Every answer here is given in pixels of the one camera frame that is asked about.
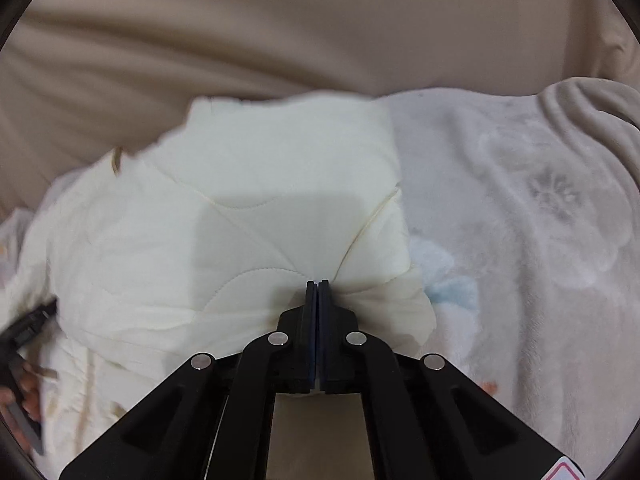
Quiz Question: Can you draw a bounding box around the cream quilted jacket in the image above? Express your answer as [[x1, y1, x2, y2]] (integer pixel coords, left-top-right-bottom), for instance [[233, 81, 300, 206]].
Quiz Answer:
[[1, 92, 435, 479]]

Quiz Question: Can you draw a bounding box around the person's left hand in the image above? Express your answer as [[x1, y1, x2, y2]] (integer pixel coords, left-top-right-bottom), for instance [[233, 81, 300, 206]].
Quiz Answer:
[[1, 362, 41, 454]]

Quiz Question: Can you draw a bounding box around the grey floral fleece blanket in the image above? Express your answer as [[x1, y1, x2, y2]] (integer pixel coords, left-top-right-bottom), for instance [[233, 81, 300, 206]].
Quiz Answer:
[[0, 77, 640, 480]]

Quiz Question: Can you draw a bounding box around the beige headboard cover sheet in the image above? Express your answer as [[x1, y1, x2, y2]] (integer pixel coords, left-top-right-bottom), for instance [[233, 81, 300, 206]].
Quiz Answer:
[[1, 0, 639, 214]]

